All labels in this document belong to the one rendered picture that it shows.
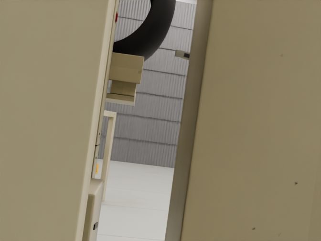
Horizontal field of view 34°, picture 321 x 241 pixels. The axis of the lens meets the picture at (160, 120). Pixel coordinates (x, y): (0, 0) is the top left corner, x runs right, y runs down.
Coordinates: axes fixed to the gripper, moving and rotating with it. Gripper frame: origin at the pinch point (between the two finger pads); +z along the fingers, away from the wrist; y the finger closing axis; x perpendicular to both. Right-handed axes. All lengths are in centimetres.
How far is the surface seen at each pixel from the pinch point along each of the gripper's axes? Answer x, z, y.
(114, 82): 20.3, 22.1, 24.9
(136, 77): 16.5, 15.2, 26.3
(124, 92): 22.5, 18.0, 24.8
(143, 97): -23, 14, -774
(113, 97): 25.3, 21.2, 24.8
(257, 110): 23, -14, 99
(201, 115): 27, -2, 99
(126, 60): 11.6, 20.3, 26.3
